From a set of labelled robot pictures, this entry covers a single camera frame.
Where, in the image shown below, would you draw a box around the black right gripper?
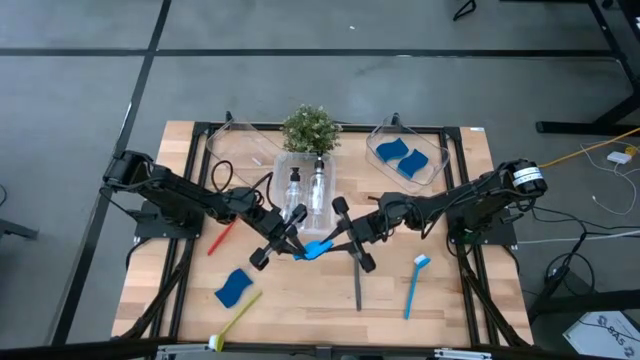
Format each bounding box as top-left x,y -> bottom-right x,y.
319,195 -> 389,275

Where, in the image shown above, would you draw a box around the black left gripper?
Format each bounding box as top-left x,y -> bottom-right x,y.
248,203 -> 309,272

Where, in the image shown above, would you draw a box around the blue kitchen sponge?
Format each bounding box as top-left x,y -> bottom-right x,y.
397,148 -> 430,180
292,239 -> 335,262
214,268 -> 254,309
375,138 -> 410,163

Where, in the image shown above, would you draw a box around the clear soap pump bottle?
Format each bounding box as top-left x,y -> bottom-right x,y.
281,166 -> 305,226
306,156 -> 330,230

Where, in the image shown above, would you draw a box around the frosted clear plastic bin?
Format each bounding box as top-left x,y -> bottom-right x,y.
272,151 -> 338,236

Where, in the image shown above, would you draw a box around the blue dish brush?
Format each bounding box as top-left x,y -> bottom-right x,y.
403,253 -> 432,321

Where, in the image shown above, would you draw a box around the clear plastic tray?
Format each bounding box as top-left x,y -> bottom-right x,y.
204,119 -> 290,194
365,123 -> 452,195

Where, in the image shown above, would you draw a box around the artificial potted green plant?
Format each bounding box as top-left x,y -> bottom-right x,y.
282,103 -> 344,155

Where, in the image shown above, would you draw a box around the black power brick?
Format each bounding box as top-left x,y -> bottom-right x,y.
545,263 -> 572,297

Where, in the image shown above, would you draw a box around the black desk foot bar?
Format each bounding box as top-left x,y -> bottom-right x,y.
527,269 -> 640,326

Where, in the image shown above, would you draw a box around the black furniture foot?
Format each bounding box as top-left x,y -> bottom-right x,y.
0,217 -> 40,242

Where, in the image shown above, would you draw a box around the white printed paper sheet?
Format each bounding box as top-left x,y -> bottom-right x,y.
562,310 -> 640,360

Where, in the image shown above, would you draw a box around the silver metal bracket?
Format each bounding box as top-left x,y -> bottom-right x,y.
155,342 -> 214,360
432,347 -> 494,360

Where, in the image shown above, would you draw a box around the black aluminium table frame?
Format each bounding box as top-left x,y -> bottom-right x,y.
0,110 -> 640,360

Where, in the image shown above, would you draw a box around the grey floor cable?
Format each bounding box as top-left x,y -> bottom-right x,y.
517,228 -> 640,246

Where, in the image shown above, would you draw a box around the black floor cable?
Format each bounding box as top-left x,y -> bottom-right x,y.
529,202 -> 640,281

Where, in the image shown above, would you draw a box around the black desk leg frame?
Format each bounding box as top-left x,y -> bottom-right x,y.
535,0 -> 640,137

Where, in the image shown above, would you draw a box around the yellow cable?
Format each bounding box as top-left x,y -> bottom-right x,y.
547,127 -> 640,169

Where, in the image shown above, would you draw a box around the white floor cable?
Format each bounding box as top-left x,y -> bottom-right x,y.
579,141 -> 640,217

